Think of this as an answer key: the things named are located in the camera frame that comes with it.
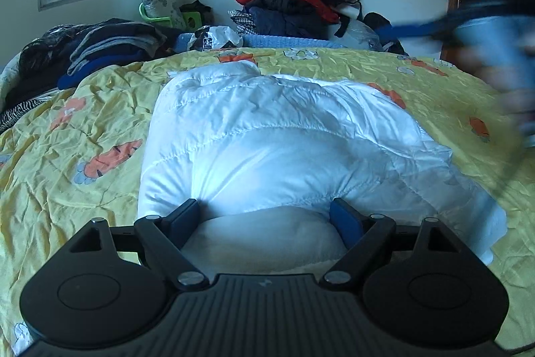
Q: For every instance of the black folded garment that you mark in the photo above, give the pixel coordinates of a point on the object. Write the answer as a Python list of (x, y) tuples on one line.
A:
[(125, 28)]

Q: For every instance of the black white garment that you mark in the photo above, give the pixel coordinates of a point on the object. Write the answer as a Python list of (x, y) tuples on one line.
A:
[(349, 3)]

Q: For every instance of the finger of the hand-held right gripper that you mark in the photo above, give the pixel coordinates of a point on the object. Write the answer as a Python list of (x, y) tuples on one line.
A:
[(413, 30)]

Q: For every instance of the green plastic chair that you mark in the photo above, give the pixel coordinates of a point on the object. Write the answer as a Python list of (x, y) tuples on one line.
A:
[(192, 20)]

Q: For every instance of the black white checked cloth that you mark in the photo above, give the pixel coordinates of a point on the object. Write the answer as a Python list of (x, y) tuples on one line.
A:
[(242, 20)]

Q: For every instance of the zebra striped cloth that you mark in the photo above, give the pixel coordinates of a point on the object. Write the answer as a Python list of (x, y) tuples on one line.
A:
[(21, 110)]

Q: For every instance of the clear plastic bag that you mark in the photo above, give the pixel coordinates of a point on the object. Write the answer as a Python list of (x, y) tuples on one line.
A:
[(355, 33)]

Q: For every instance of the yellow printed blanket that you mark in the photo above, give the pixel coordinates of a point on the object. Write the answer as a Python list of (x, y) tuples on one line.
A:
[(83, 139)]

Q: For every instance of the blue knitted blanket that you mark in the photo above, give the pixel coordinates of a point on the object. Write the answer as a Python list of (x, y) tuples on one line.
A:
[(284, 41)]

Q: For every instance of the blue folded garment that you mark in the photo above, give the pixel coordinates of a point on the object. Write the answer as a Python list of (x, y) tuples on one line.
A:
[(83, 79)]

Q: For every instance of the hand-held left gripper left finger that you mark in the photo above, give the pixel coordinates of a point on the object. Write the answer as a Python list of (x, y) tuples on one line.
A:
[(186, 217)]

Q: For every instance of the dark storage bag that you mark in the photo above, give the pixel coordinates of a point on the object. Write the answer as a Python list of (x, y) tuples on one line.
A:
[(202, 7)]

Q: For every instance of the person's right forearm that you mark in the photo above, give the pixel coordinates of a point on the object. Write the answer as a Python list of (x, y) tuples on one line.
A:
[(489, 43)]

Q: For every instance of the navy jacket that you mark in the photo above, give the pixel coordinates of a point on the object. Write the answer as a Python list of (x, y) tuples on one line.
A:
[(284, 20)]

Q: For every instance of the white puffer jacket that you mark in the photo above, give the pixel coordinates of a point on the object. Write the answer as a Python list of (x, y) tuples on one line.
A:
[(271, 131)]

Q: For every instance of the black bag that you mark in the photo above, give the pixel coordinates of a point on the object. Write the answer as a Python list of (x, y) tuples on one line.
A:
[(376, 20)]

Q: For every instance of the pile of dark folded clothes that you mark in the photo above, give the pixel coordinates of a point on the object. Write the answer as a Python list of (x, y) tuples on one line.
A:
[(108, 47)]

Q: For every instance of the black quilted jacket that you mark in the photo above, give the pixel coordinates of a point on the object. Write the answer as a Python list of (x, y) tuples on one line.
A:
[(46, 41)]

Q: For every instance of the patterned pillow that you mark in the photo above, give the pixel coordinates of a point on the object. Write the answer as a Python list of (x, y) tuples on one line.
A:
[(161, 1)]

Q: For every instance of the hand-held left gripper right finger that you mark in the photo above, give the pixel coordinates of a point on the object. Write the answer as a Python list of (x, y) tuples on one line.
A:
[(345, 221)]

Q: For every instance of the white plastic bag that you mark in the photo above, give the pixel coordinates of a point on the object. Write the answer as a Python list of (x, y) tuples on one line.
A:
[(221, 37)]

